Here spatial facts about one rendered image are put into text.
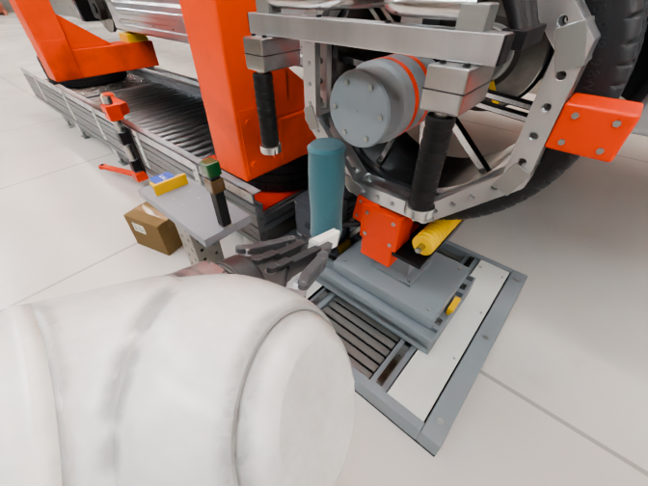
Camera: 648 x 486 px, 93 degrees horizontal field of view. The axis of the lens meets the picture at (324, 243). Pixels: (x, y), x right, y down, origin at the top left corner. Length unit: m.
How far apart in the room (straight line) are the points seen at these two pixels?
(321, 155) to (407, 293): 0.58
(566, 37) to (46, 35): 2.63
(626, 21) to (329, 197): 0.55
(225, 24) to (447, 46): 0.62
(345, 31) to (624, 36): 0.40
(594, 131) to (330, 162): 0.45
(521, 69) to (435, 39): 0.74
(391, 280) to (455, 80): 0.80
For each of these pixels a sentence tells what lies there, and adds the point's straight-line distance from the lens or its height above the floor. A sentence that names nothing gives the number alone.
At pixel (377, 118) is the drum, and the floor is 0.85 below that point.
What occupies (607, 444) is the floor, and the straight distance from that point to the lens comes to 1.35.
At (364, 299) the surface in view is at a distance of 1.11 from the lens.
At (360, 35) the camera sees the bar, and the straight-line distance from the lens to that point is 0.50.
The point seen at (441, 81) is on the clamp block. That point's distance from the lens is 0.42.
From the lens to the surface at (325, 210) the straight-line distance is 0.77.
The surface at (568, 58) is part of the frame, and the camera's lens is 0.60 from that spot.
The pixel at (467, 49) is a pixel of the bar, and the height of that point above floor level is 0.96.
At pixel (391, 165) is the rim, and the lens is 0.92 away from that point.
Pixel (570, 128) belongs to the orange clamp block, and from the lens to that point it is 0.62.
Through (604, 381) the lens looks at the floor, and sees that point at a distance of 1.47.
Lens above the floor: 1.02
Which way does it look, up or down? 41 degrees down
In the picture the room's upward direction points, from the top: straight up
